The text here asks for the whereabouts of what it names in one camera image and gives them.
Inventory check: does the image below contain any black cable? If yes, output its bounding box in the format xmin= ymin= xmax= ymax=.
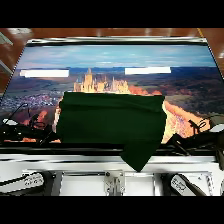
xmin=1 ymin=102 xmax=30 ymax=127

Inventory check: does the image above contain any dark green shirt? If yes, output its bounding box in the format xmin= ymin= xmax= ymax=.
xmin=54 ymin=91 xmax=168 ymax=173

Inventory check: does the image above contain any silver frame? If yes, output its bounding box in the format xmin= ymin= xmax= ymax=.
xmin=0 ymin=35 xmax=224 ymax=197

